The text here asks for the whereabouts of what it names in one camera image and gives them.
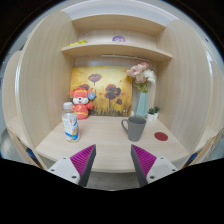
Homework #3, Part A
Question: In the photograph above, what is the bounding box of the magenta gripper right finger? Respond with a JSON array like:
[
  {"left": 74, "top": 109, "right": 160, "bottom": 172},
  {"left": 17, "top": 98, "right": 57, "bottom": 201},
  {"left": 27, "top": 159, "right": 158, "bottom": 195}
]
[{"left": 130, "top": 144, "right": 179, "bottom": 188}]

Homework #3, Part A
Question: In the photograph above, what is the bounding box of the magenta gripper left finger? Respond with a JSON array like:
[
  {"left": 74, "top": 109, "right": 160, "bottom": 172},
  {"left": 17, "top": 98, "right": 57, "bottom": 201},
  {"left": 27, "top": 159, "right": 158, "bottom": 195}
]
[{"left": 46, "top": 144, "right": 97, "bottom": 188}]

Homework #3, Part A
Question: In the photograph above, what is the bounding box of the clear plastic water bottle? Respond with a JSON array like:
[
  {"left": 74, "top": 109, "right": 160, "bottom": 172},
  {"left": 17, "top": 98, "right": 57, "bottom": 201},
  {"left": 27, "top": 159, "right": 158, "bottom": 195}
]
[{"left": 62, "top": 102, "right": 79, "bottom": 142}]

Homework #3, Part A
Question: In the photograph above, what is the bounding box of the round red coaster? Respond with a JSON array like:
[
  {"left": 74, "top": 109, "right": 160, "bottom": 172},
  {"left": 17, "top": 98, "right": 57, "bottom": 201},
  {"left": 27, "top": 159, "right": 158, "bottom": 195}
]
[{"left": 154, "top": 132, "right": 168, "bottom": 141}]

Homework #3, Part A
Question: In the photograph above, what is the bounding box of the small potted succulent left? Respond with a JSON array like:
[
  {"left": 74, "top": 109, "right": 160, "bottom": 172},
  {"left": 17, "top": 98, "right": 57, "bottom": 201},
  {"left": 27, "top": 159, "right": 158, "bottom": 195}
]
[{"left": 147, "top": 107, "right": 155, "bottom": 122}]

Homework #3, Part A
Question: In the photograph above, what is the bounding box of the small potted succulent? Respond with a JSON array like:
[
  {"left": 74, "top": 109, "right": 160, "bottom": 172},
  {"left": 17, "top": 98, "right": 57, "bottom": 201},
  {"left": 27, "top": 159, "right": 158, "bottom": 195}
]
[
  {"left": 147, "top": 107, "right": 155, "bottom": 122},
  {"left": 154, "top": 106, "right": 160, "bottom": 120}
]

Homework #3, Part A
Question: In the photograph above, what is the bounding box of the teal vase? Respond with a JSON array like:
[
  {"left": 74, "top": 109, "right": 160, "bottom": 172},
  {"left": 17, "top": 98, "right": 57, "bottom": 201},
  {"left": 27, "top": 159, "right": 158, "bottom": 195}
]
[{"left": 135, "top": 92, "right": 148, "bottom": 117}]

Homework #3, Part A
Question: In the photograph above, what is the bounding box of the small potted succulent right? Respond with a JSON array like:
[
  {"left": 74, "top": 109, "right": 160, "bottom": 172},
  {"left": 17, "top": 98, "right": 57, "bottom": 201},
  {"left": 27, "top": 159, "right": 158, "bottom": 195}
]
[{"left": 154, "top": 106, "right": 160, "bottom": 120}]

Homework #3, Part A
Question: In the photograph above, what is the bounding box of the red plush toy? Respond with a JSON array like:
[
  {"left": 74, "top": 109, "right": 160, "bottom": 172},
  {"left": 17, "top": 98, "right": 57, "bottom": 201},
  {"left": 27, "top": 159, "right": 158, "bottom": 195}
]
[{"left": 70, "top": 87, "right": 93, "bottom": 120}]

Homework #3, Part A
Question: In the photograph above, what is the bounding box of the poppy flower painting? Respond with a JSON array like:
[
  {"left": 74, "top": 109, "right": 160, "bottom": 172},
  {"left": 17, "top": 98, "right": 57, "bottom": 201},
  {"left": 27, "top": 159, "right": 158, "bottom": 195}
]
[{"left": 70, "top": 66, "right": 132, "bottom": 116}]

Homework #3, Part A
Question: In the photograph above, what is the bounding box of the pink white flower bouquet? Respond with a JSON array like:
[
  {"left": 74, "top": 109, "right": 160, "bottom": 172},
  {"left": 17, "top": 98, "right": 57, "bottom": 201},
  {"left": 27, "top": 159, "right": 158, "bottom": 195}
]
[{"left": 127, "top": 62, "right": 156, "bottom": 93}]

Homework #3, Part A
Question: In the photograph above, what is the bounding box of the wooden shelf board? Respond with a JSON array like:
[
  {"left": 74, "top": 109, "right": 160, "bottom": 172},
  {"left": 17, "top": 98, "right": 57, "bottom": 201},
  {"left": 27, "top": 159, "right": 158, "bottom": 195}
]
[{"left": 62, "top": 43, "right": 172, "bottom": 62}]

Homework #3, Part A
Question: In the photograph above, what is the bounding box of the yellow object on shelf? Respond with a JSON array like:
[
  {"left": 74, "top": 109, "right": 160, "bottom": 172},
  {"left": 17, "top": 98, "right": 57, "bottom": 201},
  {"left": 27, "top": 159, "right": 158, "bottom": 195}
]
[{"left": 68, "top": 40, "right": 88, "bottom": 46}]

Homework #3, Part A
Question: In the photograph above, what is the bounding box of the purple round object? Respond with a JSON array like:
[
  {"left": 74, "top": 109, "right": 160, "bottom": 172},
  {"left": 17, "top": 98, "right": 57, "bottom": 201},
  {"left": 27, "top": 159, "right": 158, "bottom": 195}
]
[{"left": 112, "top": 35, "right": 126, "bottom": 42}]

